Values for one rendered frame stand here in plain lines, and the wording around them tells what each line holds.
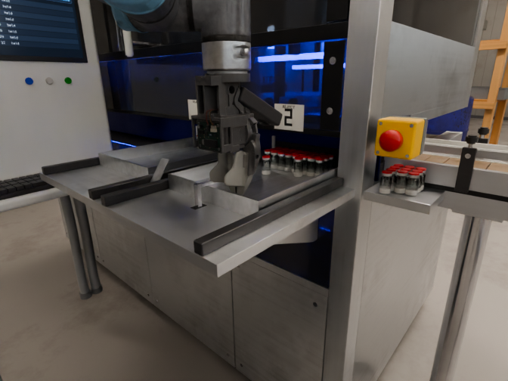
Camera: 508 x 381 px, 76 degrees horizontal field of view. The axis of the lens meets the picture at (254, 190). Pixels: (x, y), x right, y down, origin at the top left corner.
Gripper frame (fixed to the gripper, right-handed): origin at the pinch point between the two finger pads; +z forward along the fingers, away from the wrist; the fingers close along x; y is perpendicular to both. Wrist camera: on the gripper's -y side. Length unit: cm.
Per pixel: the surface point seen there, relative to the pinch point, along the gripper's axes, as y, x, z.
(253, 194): -6.9, -3.0, 3.4
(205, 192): 1.9, -7.4, 1.5
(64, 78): -6, -90, -20
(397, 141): -20.8, 19.5, -8.1
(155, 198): 7.1, -17.2, 3.6
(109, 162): 2.0, -47.3, 2.0
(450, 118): -314, -30, 18
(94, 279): -5, -99, 66
